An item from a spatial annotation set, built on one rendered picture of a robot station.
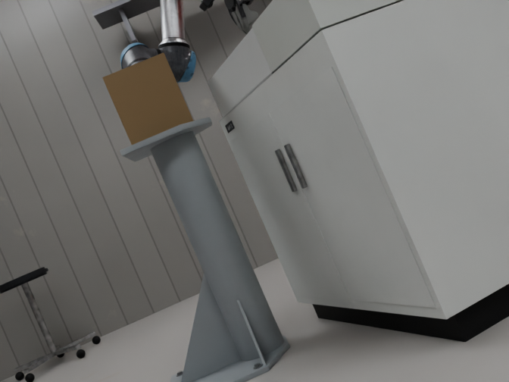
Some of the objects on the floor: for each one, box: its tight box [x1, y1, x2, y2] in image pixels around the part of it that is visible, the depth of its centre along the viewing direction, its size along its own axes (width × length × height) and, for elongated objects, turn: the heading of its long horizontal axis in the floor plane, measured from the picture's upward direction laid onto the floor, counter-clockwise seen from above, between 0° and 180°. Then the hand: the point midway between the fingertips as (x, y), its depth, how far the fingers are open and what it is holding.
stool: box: [0, 267, 101, 382], centre depth 411 cm, size 55×57×61 cm
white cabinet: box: [220, 0, 509, 342], centre depth 206 cm, size 64×96×82 cm, turn 108°
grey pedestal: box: [120, 117, 290, 382], centre depth 222 cm, size 51×44×82 cm
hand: (245, 32), depth 198 cm, fingers closed
